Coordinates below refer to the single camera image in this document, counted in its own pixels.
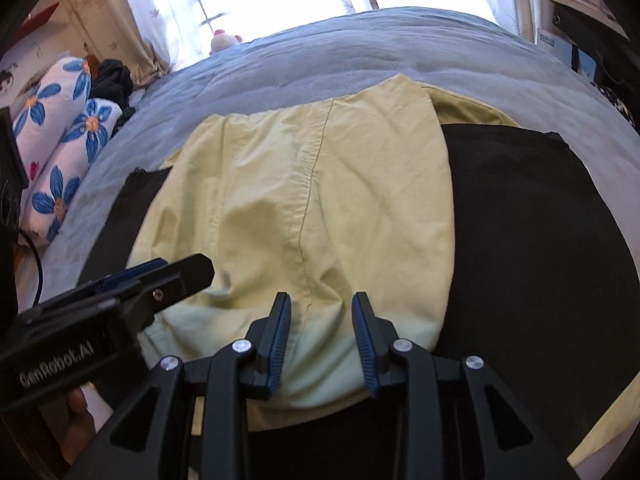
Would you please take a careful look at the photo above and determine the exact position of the black cable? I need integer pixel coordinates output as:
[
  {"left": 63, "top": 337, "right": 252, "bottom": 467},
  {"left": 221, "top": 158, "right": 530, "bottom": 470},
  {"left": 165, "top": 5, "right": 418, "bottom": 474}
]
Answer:
[{"left": 17, "top": 229, "right": 46, "bottom": 308}]

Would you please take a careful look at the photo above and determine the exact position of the pink and white plush toy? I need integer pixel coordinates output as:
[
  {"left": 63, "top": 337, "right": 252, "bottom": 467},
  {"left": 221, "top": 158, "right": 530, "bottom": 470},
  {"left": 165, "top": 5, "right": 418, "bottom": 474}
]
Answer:
[{"left": 209, "top": 29, "right": 243, "bottom": 56}]

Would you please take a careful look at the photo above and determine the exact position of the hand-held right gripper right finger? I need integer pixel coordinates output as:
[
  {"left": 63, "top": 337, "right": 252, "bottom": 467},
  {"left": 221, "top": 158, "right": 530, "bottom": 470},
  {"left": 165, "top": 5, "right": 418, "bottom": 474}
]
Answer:
[{"left": 351, "top": 291, "right": 581, "bottom": 480}]

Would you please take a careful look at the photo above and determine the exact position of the person's left hand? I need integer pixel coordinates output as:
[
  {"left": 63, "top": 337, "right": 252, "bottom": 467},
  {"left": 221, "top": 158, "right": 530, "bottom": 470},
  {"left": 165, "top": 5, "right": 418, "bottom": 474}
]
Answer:
[{"left": 61, "top": 387, "right": 97, "bottom": 466}]

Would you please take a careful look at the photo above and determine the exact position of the grey bed blanket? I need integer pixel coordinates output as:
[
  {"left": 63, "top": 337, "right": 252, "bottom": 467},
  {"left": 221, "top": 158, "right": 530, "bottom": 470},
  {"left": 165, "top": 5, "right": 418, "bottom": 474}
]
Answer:
[{"left": 15, "top": 6, "right": 640, "bottom": 480}]

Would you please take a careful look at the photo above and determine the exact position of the dark cloth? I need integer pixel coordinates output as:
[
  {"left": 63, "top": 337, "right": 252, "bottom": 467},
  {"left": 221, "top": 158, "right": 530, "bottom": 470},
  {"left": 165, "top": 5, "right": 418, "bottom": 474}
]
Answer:
[{"left": 90, "top": 58, "right": 137, "bottom": 136}]

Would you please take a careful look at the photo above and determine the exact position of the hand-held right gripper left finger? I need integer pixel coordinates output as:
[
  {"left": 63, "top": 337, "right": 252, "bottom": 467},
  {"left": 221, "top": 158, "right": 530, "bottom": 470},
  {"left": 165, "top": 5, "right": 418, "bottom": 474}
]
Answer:
[{"left": 65, "top": 292, "right": 292, "bottom": 480}]

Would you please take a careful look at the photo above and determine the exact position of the blue and white box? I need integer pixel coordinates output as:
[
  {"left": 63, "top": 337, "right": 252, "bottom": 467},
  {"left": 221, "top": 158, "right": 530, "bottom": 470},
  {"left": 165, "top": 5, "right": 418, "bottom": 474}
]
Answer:
[{"left": 534, "top": 26, "right": 598, "bottom": 85}]

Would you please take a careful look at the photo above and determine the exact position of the blue floral pillow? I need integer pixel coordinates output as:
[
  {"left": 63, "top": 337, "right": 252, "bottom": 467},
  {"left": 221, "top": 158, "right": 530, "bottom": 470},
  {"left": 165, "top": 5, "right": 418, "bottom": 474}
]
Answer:
[
  {"left": 12, "top": 55, "right": 93, "bottom": 151},
  {"left": 17, "top": 97, "right": 123, "bottom": 248}
]

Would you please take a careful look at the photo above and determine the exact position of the yellow and black hooded jacket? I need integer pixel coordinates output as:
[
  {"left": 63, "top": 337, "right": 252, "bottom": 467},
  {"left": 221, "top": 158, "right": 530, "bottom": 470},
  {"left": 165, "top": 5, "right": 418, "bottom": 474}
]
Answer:
[{"left": 77, "top": 72, "right": 640, "bottom": 480}]

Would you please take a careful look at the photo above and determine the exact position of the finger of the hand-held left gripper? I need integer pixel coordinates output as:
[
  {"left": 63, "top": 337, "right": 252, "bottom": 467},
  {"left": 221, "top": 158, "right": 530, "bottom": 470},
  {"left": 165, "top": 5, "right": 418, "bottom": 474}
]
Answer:
[
  {"left": 117, "top": 253, "right": 216, "bottom": 331},
  {"left": 75, "top": 258, "right": 169, "bottom": 297}
]

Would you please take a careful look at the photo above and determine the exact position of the red flat object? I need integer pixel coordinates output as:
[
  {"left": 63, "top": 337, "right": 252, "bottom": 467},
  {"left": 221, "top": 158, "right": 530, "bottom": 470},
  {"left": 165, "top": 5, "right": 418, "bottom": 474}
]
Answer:
[{"left": 17, "top": 2, "right": 61, "bottom": 43}]

